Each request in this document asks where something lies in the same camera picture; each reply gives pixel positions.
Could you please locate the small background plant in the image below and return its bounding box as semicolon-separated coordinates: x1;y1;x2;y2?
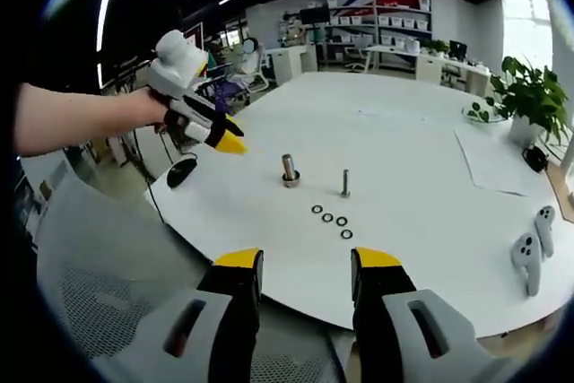
421;38;450;59

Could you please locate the storage shelf with white bins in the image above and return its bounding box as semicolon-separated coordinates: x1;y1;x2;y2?
326;0;434;62

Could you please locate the small black background monitor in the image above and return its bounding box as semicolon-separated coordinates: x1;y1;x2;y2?
448;39;469;62

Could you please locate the straight ceiling light strip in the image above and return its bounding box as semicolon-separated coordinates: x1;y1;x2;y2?
95;0;129;53

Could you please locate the person's left hand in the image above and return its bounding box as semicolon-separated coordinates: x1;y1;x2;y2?
129;85;171;132

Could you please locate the small dish with leaves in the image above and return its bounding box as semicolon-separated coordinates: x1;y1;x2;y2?
461;99;504;126

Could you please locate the thick threaded steel stud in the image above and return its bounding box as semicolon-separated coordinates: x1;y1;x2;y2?
280;153;303;189

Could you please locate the black mouse cable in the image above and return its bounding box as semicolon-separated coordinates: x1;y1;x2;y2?
142;149;198;222

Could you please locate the bright window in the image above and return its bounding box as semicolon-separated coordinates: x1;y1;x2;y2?
501;0;555;71

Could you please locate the white mesh office chair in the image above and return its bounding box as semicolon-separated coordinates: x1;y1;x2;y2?
34;175;356;383

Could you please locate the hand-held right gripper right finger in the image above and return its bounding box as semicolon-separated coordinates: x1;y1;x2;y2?
350;246;508;383

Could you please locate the black computer mouse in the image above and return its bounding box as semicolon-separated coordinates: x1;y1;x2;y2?
166;160;198;189

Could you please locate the white paper sheet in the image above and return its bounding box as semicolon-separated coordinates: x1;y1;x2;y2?
453;124;553;198

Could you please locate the small black box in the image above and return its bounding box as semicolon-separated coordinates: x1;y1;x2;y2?
521;145;550;174

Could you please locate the long white background desk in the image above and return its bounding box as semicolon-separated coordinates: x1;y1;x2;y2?
364;43;493;89

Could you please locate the white handheld controller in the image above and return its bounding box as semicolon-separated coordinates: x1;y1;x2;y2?
511;231;544;298
533;204;558;261

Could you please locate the white background cabinet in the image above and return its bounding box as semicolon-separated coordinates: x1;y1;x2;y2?
265;43;320;87

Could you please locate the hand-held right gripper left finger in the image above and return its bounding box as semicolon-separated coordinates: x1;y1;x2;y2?
129;247;265;383

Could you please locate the green potted plant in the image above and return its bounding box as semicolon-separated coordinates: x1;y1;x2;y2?
490;55;571;149

